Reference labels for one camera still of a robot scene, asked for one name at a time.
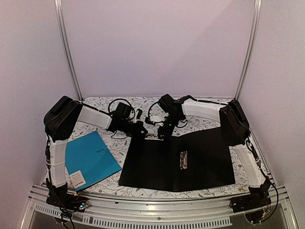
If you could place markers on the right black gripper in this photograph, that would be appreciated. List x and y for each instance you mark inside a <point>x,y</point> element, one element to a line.
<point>162,131</point>

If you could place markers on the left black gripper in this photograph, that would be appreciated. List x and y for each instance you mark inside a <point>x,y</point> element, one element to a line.
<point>140,128</point>

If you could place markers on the black clip folder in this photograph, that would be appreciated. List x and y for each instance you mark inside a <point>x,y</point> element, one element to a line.
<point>193,161</point>

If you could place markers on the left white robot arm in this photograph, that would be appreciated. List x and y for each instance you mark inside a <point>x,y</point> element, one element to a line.
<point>59,124</point>

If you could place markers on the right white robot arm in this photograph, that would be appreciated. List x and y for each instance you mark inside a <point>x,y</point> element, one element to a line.
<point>235,131</point>

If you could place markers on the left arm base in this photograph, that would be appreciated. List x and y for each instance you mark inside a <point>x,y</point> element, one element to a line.
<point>59,197</point>

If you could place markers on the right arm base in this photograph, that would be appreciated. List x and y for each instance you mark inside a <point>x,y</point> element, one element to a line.
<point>258,197</point>

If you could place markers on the blue folder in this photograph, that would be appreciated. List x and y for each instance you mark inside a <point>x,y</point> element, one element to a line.
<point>88,161</point>

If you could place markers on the floral tablecloth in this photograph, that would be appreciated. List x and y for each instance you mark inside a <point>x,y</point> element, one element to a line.
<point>154,116</point>

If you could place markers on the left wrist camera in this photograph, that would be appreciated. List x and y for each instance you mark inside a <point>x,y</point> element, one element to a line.
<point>123,111</point>

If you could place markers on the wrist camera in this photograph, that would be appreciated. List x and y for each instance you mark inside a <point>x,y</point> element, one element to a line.
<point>165,102</point>
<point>123,111</point>

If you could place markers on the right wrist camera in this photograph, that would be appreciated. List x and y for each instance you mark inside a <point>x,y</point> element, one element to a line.
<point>165,102</point>

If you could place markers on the front aluminium rail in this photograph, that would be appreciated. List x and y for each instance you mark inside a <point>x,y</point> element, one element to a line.
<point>119,212</point>

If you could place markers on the left aluminium frame post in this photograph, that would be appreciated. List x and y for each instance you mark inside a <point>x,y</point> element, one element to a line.
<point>66,48</point>

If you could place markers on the aluminium frame post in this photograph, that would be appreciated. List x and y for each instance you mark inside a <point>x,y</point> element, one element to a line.
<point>66,48</point>
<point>250,47</point>

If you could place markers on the right aluminium frame post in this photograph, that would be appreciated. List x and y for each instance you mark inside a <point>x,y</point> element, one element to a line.
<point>250,47</point>

